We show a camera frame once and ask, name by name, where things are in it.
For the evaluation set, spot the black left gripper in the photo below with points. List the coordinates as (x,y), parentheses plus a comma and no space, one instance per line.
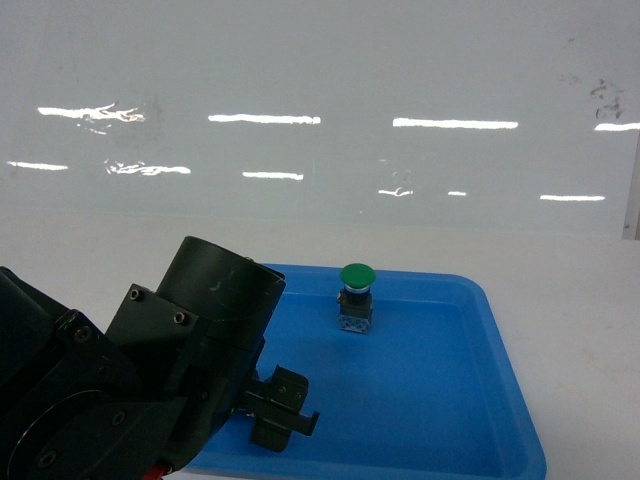
(275,404)

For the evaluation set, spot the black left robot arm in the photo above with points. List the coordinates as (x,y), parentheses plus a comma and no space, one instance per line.
(141,399)

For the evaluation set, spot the green mushroom push button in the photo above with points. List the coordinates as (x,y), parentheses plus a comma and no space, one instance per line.
(355,298)

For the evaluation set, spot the blue plastic tray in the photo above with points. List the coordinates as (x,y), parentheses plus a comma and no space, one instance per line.
(427,393)

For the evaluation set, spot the white whiteboard panel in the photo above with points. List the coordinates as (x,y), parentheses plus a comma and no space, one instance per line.
(493,115)

